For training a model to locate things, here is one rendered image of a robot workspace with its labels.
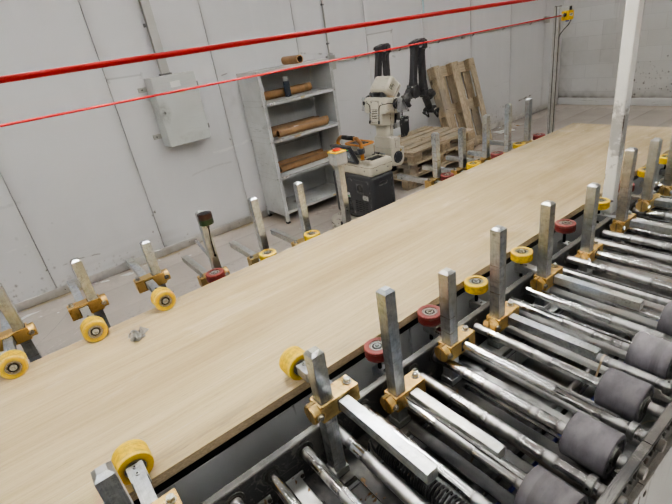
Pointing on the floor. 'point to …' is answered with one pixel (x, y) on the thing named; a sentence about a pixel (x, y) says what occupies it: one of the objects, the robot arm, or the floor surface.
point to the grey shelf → (312, 177)
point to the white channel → (622, 100)
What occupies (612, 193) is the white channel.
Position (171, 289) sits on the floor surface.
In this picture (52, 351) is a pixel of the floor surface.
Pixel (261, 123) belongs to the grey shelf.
